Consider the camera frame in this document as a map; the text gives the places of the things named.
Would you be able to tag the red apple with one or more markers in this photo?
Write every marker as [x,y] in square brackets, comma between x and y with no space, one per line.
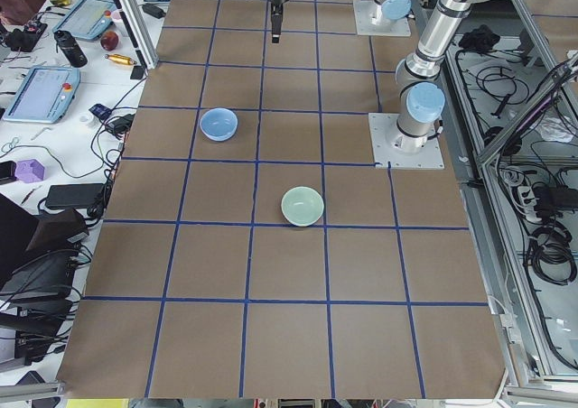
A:
[109,40]

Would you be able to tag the green ceramic bowl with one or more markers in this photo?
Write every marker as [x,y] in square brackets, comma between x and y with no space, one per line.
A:
[302,206]

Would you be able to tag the blue ceramic bowl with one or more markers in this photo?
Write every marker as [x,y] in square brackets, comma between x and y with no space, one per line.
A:
[219,124]

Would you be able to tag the blue teach pendant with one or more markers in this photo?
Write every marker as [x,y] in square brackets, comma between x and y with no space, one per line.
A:
[44,96]
[88,19]

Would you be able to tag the far blue teach pendant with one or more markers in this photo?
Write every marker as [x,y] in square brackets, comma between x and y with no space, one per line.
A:
[88,19]

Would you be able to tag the black power adapter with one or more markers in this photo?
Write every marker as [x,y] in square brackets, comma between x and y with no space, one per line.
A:
[76,196]

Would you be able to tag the white pink-lidded cup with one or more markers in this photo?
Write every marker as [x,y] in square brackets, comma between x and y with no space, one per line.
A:
[118,21]

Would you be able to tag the black water bottle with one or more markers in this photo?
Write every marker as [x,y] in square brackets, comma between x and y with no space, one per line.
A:
[69,47]

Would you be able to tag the purple plastic box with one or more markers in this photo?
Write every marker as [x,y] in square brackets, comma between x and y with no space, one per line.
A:
[29,171]

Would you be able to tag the yellow cylindrical tool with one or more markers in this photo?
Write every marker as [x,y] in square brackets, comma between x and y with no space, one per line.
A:
[120,59]

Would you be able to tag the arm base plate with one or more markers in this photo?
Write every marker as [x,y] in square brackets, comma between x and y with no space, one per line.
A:
[393,149]
[382,19]

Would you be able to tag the aluminium frame post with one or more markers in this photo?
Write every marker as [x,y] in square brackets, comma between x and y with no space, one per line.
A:
[138,34]

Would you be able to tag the near blue teach pendant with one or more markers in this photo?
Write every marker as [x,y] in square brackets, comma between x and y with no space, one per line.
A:
[44,96]

